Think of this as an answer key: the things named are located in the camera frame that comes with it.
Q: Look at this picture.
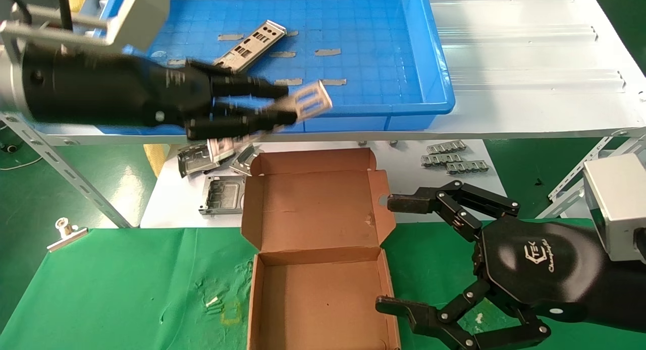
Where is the blue plastic tray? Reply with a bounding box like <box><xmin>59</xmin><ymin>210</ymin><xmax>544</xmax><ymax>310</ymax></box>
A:
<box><xmin>50</xmin><ymin>0</ymin><xmax>456</xmax><ymax>136</ymax></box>

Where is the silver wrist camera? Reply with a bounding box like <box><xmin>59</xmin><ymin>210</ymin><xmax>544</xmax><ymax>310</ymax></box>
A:
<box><xmin>583</xmin><ymin>153</ymin><xmax>646</xmax><ymax>264</ymax></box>
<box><xmin>0</xmin><ymin>0</ymin><xmax>171</xmax><ymax>54</ymax></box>

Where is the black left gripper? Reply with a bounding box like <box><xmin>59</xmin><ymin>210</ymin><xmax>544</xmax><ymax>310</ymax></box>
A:
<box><xmin>20</xmin><ymin>42</ymin><xmax>299</xmax><ymax>142</ymax></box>

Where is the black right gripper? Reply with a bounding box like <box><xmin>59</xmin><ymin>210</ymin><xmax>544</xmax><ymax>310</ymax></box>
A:
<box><xmin>375</xmin><ymin>180</ymin><xmax>646</xmax><ymax>350</ymax></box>

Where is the silver binder clip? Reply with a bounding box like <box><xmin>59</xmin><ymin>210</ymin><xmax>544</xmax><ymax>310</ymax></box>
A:
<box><xmin>47</xmin><ymin>217</ymin><xmax>89</xmax><ymax>253</ymax></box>

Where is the white floor cable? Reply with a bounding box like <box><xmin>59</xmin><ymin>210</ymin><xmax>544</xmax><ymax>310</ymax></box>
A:
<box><xmin>0</xmin><ymin>156</ymin><xmax>44</xmax><ymax>172</ymax></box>

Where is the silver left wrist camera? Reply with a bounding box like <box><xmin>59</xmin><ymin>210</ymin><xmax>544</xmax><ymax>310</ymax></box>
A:
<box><xmin>0</xmin><ymin>0</ymin><xmax>171</xmax><ymax>54</ymax></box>

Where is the open brown cardboard box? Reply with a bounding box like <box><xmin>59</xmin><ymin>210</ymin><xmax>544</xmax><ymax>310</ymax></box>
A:
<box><xmin>241</xmin><ymin>147</ymin><xmax>403</xmax><ymax>350</ymax></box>

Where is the large bent metal bracket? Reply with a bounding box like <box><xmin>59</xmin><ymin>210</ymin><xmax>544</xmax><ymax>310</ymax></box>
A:
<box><xmin>178</xmin><ymin>142</ymin><xmax>223</xmax><ymax>178</ymax></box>

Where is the grey metal drive caddy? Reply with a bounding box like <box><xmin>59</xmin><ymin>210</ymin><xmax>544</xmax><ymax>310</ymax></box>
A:
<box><xmin>199</xmin><ymin>175</ymin><xmax>246</xmax><ymax>215</ymax></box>

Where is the white flat shelf board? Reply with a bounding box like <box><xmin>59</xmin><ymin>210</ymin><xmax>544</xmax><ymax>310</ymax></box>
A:
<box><xmin>140</xmin><ymin>140</ymin><xmax>508</xmax><ymax>229</ymax></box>

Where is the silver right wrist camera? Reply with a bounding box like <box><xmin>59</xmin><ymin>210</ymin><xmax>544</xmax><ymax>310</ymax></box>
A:
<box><xmin>583</xmin><ymin>153</ymin><xmax>646</xmax><ymax>264</ymax></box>

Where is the angled metal bracket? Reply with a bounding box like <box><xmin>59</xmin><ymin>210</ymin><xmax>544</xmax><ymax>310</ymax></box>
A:
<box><xmin>230</xmin><ymin>144</ymin><xmax>264</xmax><ymax>177</ymax></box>

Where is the grey metal slotted strip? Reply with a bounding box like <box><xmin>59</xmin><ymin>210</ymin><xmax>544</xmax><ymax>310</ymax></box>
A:
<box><xmin>447</xmin><ymin>160</ymin><xmax>489</xmax><ymax>175</ymax></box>
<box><xmin>426</xmin><ymin>141</ymin><xmax>467</xmax><ymax>155</ymax></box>
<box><xmin>421</xmin><ymin>153</ymin><xmax>462</xmax><ymax>167</ymax></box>

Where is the green table cloth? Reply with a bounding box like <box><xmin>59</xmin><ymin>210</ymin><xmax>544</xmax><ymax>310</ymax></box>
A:
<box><xmin>0</xmin><ymin>218</ymin><xmax>646</xmax><ymax>350</ymax></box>

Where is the metal I/O shield plate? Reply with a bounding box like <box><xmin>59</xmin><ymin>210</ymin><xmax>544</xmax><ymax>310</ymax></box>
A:
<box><xmin>208</xmin><ymin>80</ymin><xmax>334</xmax><ymax>158</ymax></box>
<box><xmin>212</xmin><ymin>20</ymin><xmax>287</xmax><ymax>75</ymax></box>

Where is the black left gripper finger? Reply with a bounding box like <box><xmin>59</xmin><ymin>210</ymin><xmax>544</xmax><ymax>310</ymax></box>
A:
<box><xmin>209</xmin><ymin>74</ymin><xmax>290</xmax><ymax>100</ymax></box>

